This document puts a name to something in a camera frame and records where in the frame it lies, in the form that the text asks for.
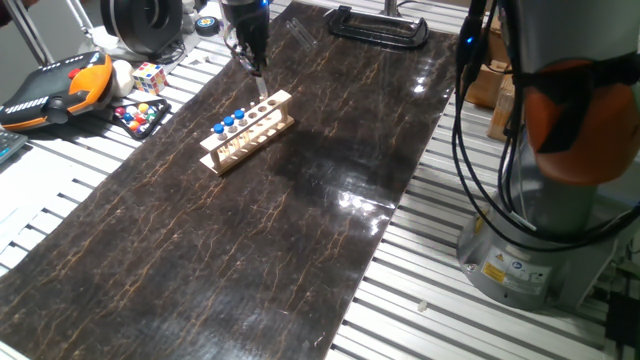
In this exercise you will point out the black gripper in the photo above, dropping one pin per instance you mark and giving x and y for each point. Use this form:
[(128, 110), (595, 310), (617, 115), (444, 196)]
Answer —
[(250, 25)]

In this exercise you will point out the blue capped glass test tube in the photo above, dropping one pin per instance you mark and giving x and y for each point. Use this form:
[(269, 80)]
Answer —
[(218, 128), (239, 114), (262, 86), (229, 121)]

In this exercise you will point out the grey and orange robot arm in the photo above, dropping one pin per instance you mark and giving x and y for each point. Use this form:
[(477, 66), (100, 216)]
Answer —
[(550, 210)]

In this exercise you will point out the operator forearm dark red sleeve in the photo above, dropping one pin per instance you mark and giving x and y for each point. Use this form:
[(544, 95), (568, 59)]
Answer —
[(9, 16)]

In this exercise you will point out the clear empty test tube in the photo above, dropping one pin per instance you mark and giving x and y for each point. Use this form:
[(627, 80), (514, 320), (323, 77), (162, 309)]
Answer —
[(298, 36), (305, 32)]

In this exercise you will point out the wooden test tube rack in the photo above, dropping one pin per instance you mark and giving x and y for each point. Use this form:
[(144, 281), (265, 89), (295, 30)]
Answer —
[(235, 150)]

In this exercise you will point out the operator bare hand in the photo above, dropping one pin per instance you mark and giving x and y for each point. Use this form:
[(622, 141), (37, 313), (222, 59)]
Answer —
[(29, 3)]

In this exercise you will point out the round black puck with logo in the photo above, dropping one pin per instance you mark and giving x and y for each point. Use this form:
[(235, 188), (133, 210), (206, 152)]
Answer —
[(206, 22)]

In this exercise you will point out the small white container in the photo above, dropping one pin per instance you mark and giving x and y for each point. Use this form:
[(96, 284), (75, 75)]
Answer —
[(189, 17)]

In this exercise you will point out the black triangular ball tray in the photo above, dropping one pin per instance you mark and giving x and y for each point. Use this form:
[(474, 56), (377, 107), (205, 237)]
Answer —
[(165, 106)]

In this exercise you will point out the colourful puzzle cube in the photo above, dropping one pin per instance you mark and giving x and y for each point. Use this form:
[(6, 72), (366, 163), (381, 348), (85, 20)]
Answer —
[(149, 78)]

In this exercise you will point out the yellow billiard ball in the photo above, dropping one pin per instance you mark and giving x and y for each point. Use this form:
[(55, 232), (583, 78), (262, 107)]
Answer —
[(143, 107)]

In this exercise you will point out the white round ball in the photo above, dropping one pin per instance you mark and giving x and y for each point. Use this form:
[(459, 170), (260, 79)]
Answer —
[(122, 77)]

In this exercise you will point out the black filament spool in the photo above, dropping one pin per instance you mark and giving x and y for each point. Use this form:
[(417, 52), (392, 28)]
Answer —
[(125, 25)]

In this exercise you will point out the orange billiard ball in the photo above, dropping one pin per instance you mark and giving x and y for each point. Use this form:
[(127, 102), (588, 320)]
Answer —
[(134, 125)]

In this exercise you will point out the blue billiard ball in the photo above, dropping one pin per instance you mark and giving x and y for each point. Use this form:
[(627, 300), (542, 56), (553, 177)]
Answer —
[(128, 117)]

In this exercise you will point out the thin metal rod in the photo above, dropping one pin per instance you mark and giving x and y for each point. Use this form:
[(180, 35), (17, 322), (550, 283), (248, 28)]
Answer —
[(80, 21)]

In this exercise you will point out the dark marble pattern mat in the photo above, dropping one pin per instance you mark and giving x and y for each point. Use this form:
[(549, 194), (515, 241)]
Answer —
[(250, 250)]

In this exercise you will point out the orange and black teach pendant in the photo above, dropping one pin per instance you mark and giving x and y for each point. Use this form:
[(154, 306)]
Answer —
[(45, 92)]

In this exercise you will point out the brown cardboard box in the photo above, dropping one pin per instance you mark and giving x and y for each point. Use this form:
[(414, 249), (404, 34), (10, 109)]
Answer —
[(485, 85)]

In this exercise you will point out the light wooden block stack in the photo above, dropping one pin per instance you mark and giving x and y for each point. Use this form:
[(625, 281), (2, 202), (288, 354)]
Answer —
[(499, 117)]

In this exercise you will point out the black computer keyboard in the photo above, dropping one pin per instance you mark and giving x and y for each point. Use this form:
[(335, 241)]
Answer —
[(10, 145)]

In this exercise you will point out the small white scrap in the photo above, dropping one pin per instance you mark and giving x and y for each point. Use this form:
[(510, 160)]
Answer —
[(423, 305)]

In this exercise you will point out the black rectangular frame base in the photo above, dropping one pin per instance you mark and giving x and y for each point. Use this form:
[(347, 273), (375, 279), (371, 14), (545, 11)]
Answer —
[(380, 41)]

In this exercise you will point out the silver metal post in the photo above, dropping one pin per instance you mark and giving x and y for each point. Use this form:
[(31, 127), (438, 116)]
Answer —
[(391, 7)]

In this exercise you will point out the aluminium frame post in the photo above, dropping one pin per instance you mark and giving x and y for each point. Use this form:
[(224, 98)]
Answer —
[(29, 32)]

